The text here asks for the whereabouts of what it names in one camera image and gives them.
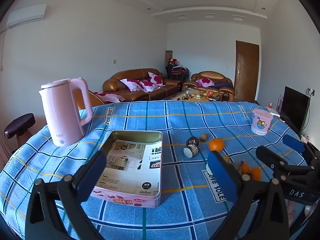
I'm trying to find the purple blanket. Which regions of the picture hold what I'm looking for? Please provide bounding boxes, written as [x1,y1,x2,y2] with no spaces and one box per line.
[214,80,234,88]

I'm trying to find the floral cloth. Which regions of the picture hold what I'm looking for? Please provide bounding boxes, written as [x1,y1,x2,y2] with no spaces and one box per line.
[95,92,121,103]

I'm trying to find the pink cartoon bucket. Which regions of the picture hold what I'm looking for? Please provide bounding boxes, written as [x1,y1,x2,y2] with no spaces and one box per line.
[251,109,274,136]

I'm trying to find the dark padded stool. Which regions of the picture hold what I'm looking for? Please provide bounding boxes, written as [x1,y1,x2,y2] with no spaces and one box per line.
[4,113,35,145]

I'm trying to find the black flat television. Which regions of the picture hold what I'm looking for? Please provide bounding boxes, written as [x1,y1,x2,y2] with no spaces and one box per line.
[280,86,311,134]

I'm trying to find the large orange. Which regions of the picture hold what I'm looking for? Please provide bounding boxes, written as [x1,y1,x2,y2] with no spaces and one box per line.
[209,138,225,153]

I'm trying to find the blue plaid tablecloth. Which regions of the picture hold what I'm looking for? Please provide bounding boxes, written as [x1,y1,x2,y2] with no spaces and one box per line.
[0,100,320,240]

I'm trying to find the white wall air conditioner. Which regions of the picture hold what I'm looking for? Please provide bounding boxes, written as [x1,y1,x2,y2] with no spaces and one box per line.
[7,4,47,28]

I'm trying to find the brown wooden door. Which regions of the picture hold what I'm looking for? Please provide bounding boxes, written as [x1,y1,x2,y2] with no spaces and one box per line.
[235,40,260,102]

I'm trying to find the person's right forearm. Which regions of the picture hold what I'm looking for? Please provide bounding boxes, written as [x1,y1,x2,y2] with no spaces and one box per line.
[287,200,310,219]

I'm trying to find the pile of assorted snacks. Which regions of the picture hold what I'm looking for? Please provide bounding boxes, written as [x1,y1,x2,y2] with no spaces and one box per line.
[185,90,220,100]

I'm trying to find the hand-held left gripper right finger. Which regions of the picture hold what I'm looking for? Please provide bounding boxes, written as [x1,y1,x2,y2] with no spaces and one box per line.
[207,151,297,240]

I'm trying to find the white floral pillow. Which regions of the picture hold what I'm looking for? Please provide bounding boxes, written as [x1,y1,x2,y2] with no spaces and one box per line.
[139,79,160,93]
[147,72,164,87]
[120,78,140,92]
[196,78,215,88]

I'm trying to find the brown leather three-seat sofa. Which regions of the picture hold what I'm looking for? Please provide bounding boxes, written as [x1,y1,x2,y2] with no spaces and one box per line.
[102,68,183,100]

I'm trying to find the printed paper liner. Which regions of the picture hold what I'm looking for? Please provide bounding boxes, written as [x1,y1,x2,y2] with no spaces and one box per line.
[100,139,162,194]

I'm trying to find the pink metal tin box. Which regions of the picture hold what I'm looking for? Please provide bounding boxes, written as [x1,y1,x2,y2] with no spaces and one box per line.
[91,130,163,208]

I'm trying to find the brown leather armchair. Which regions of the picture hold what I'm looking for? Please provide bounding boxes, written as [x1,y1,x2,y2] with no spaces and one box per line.
[191,71,235,102]

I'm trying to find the brown leather recliner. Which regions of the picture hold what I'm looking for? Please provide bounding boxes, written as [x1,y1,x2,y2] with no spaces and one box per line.
[75,89,104,110]

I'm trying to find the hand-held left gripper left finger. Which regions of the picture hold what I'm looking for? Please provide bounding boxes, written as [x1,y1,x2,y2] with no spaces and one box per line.
[24,150,107,240]

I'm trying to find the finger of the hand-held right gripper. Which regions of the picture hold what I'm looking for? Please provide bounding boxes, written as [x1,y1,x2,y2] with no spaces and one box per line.
[282,134,320,165]
[255,145,315,178]

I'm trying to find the pink electric kettle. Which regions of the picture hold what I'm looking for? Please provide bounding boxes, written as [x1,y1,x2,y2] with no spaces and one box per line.
[39,77,93,147]

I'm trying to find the wooden coffee table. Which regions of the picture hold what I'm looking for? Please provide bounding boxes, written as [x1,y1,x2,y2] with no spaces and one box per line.
[172,89,225,102]

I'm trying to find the stacked black chairs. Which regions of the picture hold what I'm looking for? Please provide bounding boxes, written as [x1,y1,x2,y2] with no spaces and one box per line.
[166,64,189,82]

